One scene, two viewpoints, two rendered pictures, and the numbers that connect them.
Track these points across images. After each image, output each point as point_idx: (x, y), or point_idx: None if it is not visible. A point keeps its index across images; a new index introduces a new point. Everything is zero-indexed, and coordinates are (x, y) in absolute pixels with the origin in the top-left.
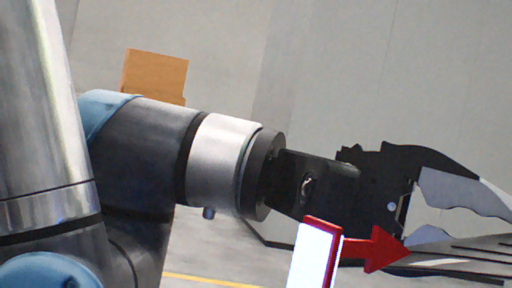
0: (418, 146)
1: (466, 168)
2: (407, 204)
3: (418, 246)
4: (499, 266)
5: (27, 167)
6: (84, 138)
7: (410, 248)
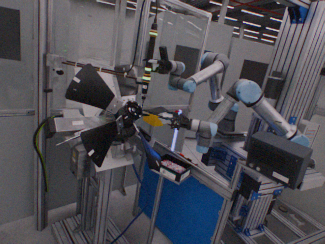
0: (174, 112)
1: (168, 112)
2: (171, 121)
3: (170, 118)
4: (167, 111)
5: None
6: (206, 121)
7: (171, 118)
